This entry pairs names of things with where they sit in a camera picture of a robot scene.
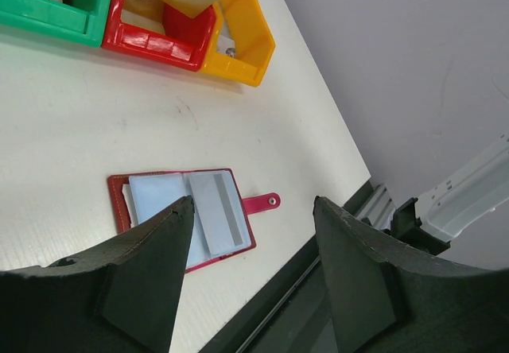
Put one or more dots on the red leather card holder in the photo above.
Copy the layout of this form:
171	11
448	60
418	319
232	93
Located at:
136	197

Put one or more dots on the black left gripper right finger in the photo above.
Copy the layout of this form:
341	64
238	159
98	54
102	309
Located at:
387	296

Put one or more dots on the gold VIP card lower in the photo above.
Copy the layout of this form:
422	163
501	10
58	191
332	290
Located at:
146	14

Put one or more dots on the aluminium front rail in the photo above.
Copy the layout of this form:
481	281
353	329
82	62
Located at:
378	210

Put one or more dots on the red plastic bin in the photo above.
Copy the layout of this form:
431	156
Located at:
183	41

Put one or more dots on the yellow plastic bin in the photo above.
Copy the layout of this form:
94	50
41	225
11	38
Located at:
254	43

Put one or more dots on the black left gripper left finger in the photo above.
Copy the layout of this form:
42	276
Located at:
121	295

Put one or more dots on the silver card in holder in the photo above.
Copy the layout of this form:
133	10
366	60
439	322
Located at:
220	211

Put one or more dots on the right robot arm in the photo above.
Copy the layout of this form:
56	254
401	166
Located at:
431	221

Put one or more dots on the green plastic bin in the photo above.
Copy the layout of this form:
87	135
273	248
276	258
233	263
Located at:
82	21

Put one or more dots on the silver VIP card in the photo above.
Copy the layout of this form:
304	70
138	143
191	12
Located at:
225	44

